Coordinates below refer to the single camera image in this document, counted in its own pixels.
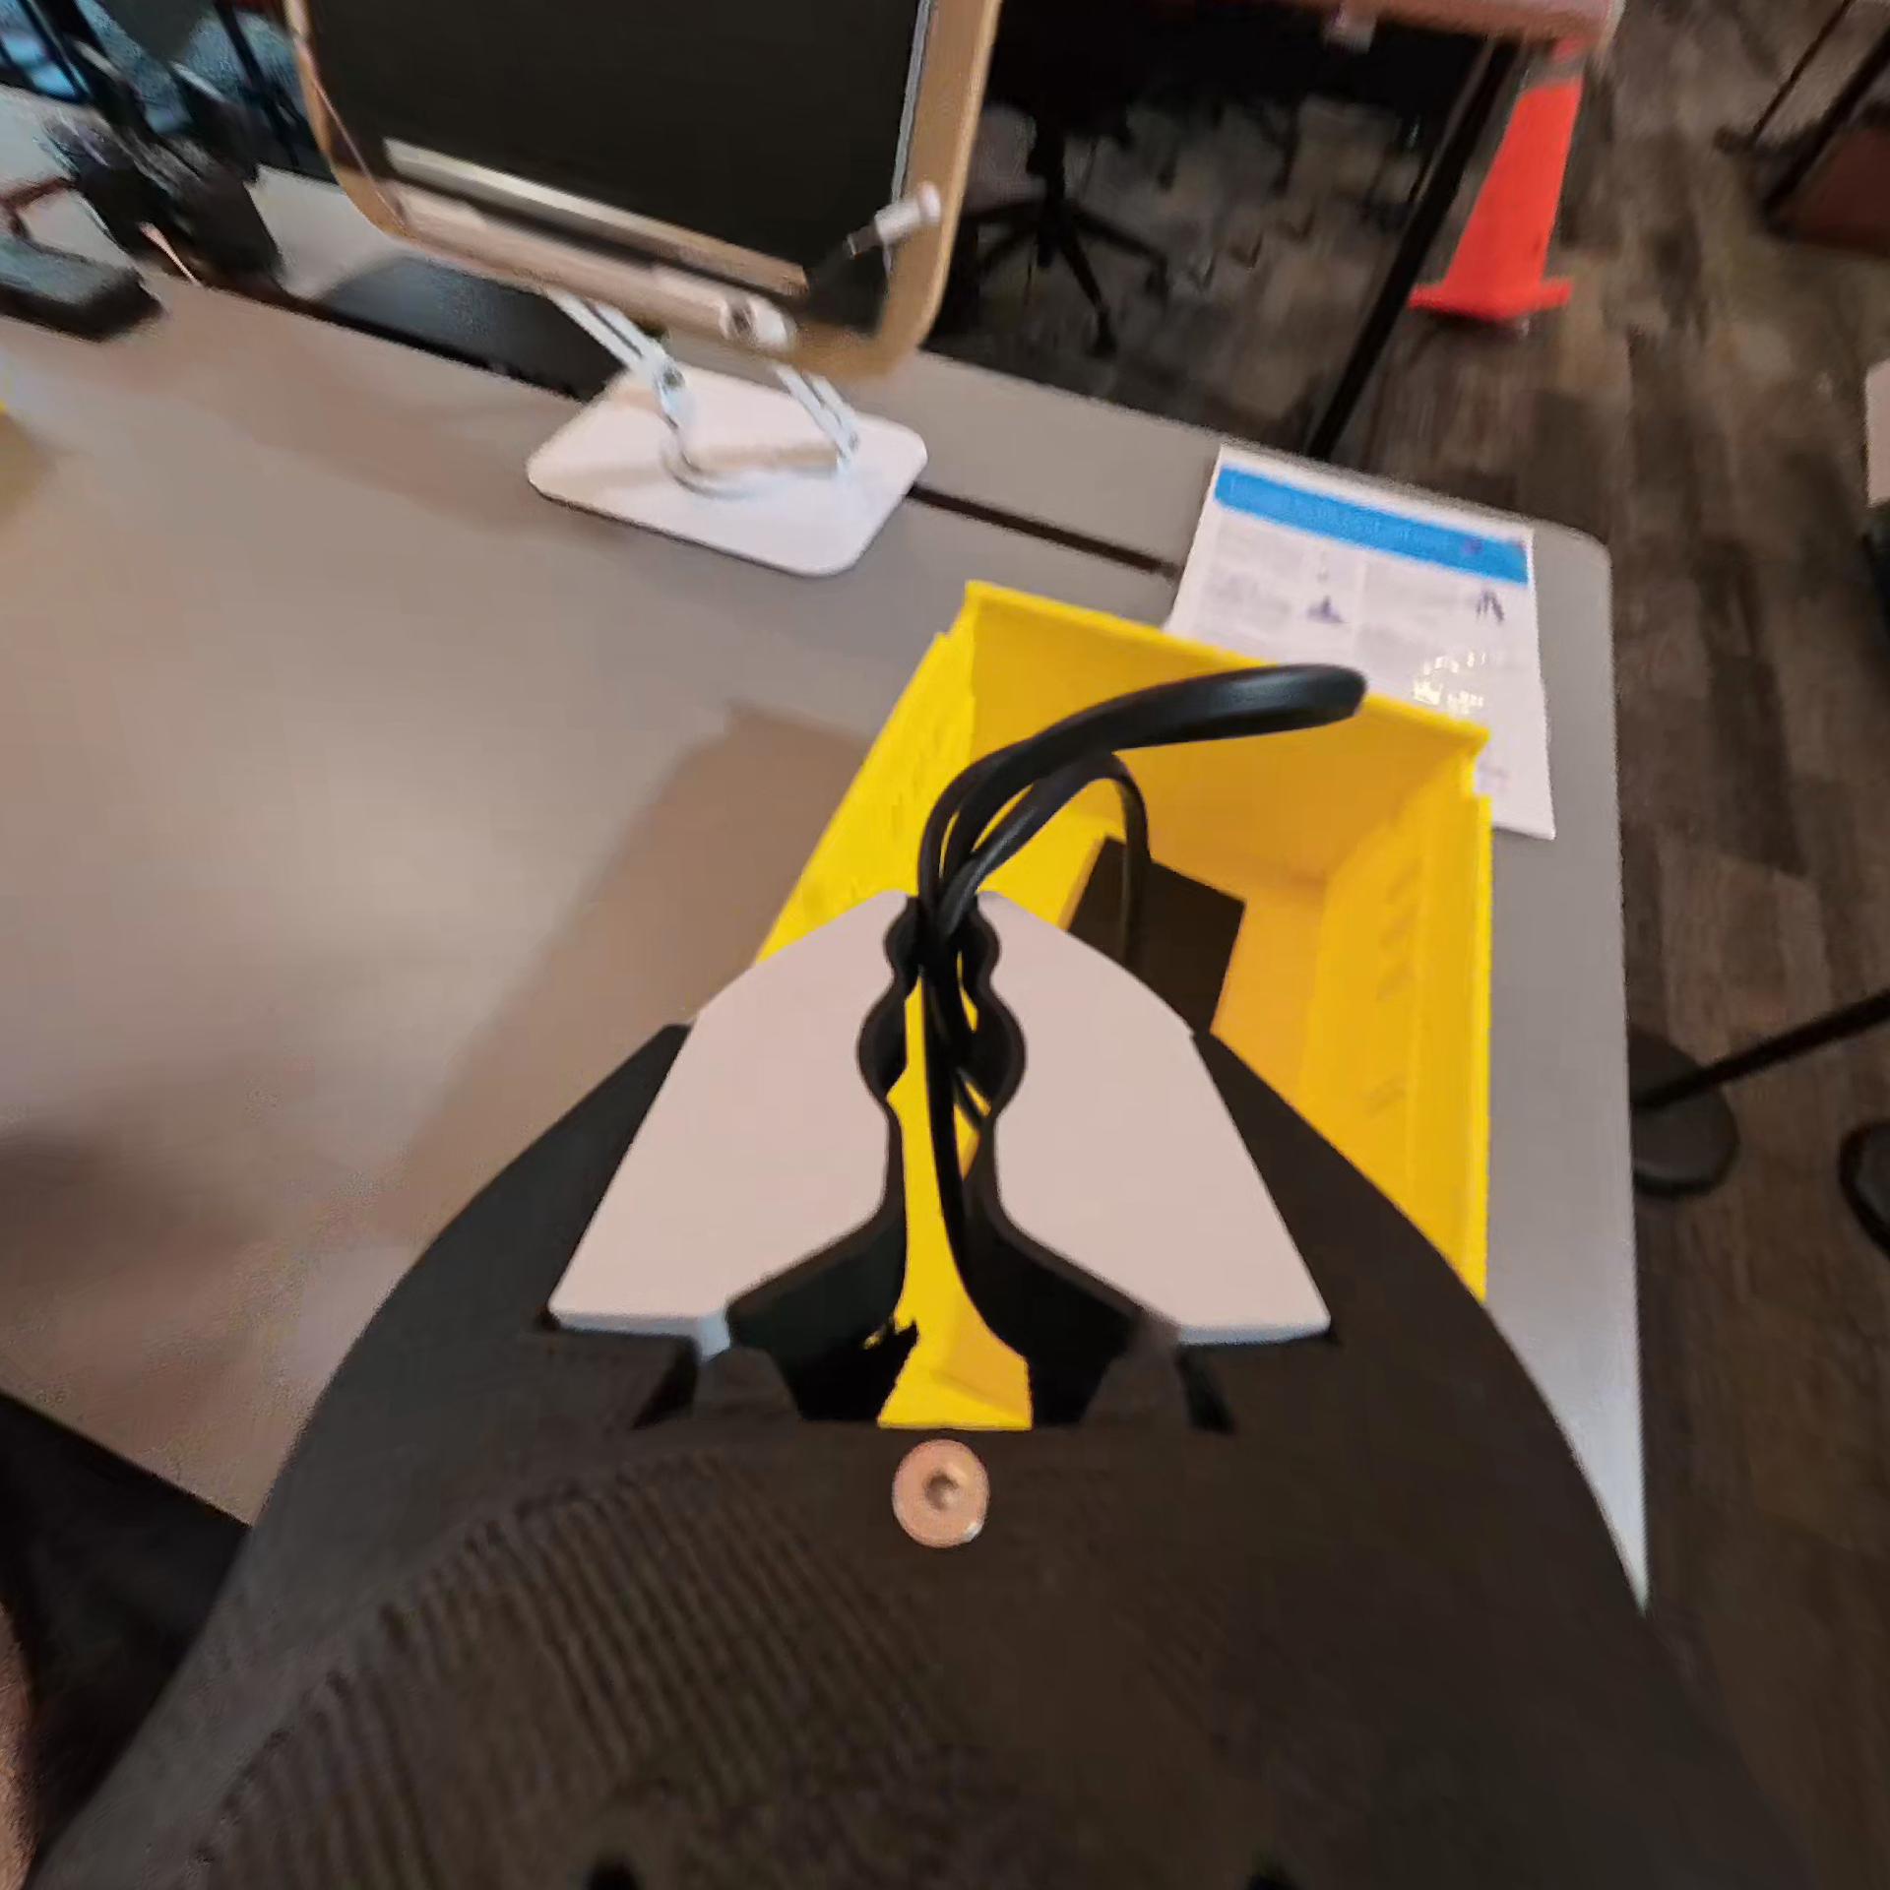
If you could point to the black monitor with white stand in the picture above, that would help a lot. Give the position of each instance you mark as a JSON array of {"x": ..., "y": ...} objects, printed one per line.
[{"x": 622, "y": 117}]

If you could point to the grey desk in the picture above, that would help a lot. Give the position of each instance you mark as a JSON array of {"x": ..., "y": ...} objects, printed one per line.
[{"x": 367, "y": 809}]

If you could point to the yellow plastic bin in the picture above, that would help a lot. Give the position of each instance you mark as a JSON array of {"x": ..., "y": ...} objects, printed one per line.
[{"x": 1388, "y": 961}]

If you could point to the black flat device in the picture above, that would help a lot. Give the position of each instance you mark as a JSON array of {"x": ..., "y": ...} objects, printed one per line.
[{"x": 68, "y": 289}]

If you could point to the orange traffic cone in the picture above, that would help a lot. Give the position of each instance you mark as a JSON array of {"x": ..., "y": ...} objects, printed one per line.
[{"x": 1518, "y": 206}]

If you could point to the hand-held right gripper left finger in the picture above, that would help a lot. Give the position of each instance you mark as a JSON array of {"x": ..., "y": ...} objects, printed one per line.
[{"x": 738, "y": 1163}]

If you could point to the laminated paper sheet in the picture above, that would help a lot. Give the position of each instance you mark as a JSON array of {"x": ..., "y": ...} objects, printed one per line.
[{"x": 1376, "y": 624}]

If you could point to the black round stand base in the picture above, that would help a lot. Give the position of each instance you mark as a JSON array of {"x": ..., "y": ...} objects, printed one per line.
[{"x": 1683, "y": 1136}]

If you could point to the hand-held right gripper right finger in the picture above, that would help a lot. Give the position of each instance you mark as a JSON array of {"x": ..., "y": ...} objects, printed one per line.
[{"x": 1150, "y": 1181}]

